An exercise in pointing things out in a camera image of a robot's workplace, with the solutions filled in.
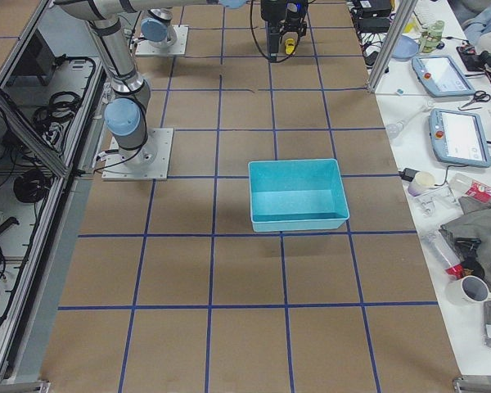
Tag upper teach pendant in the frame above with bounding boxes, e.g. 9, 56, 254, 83
411, 55, 475, 97

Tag lower teach pendant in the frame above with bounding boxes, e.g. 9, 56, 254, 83
429, 108, 491, 168

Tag black power adapter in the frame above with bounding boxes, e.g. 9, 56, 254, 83
355, 17, 390, 34

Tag black scissors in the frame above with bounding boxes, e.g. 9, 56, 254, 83
458, 90, 491, 111

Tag teach pendant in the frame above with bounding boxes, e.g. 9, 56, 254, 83
411, 55, 475, 97
429, 108, 491, 168

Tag light bulb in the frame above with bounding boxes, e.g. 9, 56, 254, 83
385, 111, 425, 142

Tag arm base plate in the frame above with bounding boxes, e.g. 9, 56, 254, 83
135, 24, 188, 57
101, 128, 173, 181

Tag yellow beetle toy car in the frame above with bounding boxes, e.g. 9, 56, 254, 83
286, 38, 295, 56

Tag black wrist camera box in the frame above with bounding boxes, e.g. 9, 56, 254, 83
260, 0, 286, 63

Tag clear plastic bottle red label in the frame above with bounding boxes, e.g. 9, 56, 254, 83
448, 173, 491, 204

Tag light blue bowl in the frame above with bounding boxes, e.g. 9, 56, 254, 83
392, 34, 419, 61

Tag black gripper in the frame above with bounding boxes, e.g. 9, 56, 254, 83
281, 2, 308, 56

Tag light blue plastic bin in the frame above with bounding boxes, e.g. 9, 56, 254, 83
248, 159, 350, 233

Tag aluminium frame post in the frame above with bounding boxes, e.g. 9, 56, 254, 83
367, 0, 417, 93

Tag white mug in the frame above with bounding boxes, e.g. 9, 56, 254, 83
445, 275, 491, 305

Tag grey cloth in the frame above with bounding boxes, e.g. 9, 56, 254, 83
439, 196, 491, 304

